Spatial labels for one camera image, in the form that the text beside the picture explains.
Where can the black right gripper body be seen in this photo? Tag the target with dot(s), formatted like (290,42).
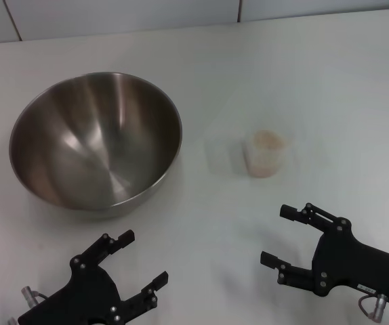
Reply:
(350,264)

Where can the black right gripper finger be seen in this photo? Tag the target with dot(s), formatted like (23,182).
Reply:
(296,274)
(311,216)

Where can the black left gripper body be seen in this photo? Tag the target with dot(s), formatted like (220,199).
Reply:
(79,298)

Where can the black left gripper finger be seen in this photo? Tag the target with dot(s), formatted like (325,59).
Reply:
(108,243)
(145,296)

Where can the clear plastic measuring cup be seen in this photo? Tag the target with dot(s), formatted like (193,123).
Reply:
(265,164)

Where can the stainless steel mixing bowl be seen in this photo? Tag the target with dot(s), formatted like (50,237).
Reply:
(96,142)

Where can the metal plug on left gripper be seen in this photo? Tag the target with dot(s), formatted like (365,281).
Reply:
(28,295)

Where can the metal plug on gripper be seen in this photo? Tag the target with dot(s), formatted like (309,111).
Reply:
(382,304)
(28,295)

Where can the metal plug on right gripper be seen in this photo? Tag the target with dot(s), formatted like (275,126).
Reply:
(382,304)

